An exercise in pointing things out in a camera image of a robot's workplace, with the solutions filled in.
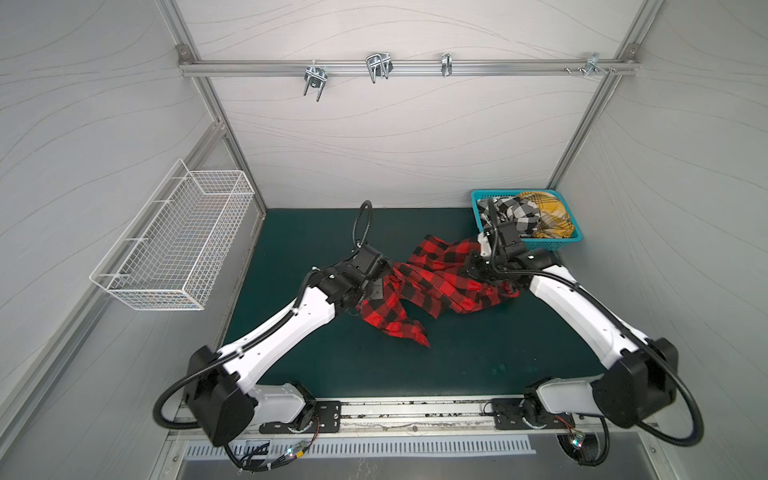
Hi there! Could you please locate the red black plaid shirt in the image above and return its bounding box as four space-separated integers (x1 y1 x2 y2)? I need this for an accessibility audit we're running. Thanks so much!
359 235 520 347

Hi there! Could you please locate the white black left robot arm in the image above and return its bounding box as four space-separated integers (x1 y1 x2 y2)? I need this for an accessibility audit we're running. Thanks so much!
183 245 388 447

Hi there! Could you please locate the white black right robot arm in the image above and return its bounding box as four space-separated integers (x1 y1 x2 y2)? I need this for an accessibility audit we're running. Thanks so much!
466 227 682 428

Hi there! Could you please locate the teal plastic basket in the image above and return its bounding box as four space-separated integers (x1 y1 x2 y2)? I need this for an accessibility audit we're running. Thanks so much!
470 189 582 251

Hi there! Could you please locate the black white checkered shirt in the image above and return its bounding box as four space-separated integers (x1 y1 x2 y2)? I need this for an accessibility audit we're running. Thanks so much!
476 196 541 238

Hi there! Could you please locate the yellow plaid shirt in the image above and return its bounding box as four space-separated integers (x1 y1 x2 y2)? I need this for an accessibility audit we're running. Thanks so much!
518 191 576 239

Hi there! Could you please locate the metal clip hook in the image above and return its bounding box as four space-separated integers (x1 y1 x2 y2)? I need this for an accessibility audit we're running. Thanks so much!
441 53 453 77

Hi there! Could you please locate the metal u-bolt hook left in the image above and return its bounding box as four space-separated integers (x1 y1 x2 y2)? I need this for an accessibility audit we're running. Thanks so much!
303 65 328 102

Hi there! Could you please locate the metal u-bolt hook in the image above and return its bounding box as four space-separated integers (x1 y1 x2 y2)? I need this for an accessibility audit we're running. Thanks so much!
303 65 328 102
365 52 393 84

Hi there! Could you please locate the metal u-bolt hook middle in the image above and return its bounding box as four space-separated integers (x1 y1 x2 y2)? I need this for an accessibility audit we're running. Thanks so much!
365 52 393 84

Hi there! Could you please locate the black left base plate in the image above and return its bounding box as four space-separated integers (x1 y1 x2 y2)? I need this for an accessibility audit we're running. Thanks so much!
259 400 342 435

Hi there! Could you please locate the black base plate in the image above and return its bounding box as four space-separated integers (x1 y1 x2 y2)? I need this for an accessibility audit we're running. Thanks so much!
259 400 342 435
481 397 575 431

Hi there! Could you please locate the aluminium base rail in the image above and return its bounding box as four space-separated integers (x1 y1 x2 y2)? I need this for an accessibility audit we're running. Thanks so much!
167 392 661 442

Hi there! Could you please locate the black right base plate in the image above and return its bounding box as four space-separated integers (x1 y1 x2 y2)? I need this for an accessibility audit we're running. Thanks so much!
481 397 575 431

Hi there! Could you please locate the white wire basket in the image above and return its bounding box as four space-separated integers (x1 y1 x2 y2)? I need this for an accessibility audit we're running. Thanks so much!
90 159 254 311

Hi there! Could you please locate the metal bracket hook right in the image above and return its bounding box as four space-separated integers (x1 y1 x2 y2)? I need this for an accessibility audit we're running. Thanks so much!
564 53 617 78

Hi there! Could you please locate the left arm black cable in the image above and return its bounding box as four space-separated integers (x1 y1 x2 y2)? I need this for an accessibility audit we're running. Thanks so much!
151 199 374 474

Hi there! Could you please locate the aluminium horizontal rail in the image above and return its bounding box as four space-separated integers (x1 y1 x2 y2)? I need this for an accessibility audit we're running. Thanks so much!
179 57 641 78

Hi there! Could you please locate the right aluminium corner post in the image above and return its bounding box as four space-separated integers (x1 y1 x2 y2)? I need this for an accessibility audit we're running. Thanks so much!
547 0 664 190

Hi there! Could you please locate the aluminium corner frame post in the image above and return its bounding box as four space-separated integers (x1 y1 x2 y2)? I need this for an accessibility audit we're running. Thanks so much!
156 0 267 214

